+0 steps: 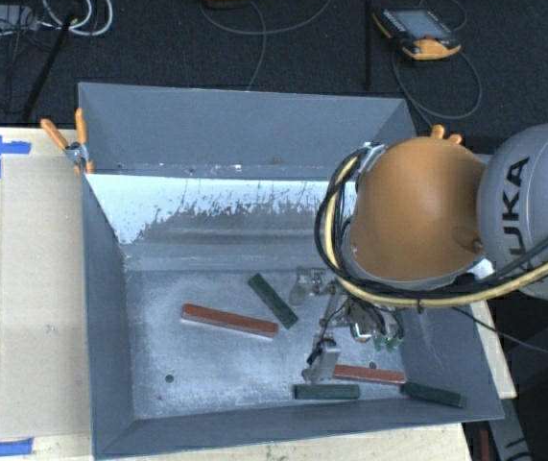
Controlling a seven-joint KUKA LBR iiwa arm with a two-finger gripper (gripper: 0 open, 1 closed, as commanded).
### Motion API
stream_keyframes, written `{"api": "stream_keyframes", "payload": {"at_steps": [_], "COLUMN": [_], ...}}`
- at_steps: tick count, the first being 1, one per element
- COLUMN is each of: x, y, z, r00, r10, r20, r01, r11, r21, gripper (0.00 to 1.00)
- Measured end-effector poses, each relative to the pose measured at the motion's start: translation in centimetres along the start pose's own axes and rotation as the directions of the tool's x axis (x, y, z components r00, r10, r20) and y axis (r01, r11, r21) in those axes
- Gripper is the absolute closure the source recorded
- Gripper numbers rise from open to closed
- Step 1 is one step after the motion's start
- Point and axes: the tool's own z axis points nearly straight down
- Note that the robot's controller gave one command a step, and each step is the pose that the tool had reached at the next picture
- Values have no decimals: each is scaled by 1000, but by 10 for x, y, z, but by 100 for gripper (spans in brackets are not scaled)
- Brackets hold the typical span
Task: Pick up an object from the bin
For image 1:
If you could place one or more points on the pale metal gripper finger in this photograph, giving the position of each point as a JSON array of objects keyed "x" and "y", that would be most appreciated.
[
  {"x": 322, "y": 360},
  {"x": 298, "y": 292}
]

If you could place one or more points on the dark green flat block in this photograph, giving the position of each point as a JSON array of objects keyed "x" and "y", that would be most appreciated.
[
  {"x": 326, "y": 392},
  {"x": 273, "y": 301},
  {"x": 434, "y": 395}
]

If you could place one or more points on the red-brown flat block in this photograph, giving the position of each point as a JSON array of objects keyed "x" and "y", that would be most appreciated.
[
  {"x": 369, "y": 374},
  {"x": 230, "y": 320}
]

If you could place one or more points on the grey metal bin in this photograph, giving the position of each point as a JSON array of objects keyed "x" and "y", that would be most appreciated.
[{"x": 216, "y": 363}]

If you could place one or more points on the pale flat board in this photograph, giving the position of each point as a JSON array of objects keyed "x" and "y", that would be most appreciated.
[{"x": 43, "y": 296}]

